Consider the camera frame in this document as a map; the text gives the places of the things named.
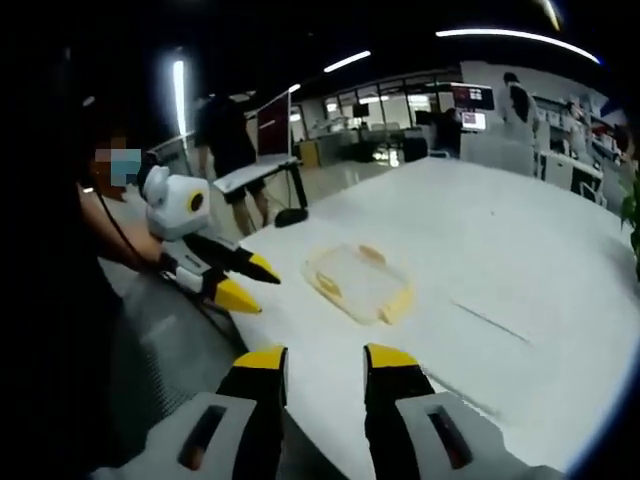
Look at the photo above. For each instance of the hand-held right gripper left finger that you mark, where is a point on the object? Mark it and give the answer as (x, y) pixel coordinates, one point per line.
(250, 395)

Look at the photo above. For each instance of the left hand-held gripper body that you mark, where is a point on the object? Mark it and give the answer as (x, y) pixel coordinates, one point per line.
(175, 210)

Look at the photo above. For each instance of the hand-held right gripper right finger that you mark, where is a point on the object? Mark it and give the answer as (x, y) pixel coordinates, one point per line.
(395, 385)

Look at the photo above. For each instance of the white standing desk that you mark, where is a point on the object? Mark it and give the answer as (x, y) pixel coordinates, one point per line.
(260, 172)

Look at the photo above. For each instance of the clear plastic lid yellow clips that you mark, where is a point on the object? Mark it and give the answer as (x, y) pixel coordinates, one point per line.
(357, 285)

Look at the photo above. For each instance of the long ceiling light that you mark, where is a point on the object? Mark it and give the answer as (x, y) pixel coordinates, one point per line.
(347, 61)
(515, 40)
(178, 95)

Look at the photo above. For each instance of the red computer monitor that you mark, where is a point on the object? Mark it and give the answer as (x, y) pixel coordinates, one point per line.
(274, 125)

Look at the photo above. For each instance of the yellow cabinet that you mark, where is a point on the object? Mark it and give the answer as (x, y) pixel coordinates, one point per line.
(310, 154)

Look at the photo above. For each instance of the person's dark clothing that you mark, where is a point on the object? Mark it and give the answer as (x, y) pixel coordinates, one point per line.
(50, 325)

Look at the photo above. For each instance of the white counter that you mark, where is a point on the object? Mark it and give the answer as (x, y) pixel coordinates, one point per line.
(570, 172)

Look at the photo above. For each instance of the green plant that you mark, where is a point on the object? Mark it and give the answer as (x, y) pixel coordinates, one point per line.
(632, 220)

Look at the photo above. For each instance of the wall screen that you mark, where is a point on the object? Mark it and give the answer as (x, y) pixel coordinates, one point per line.
(472, 105)

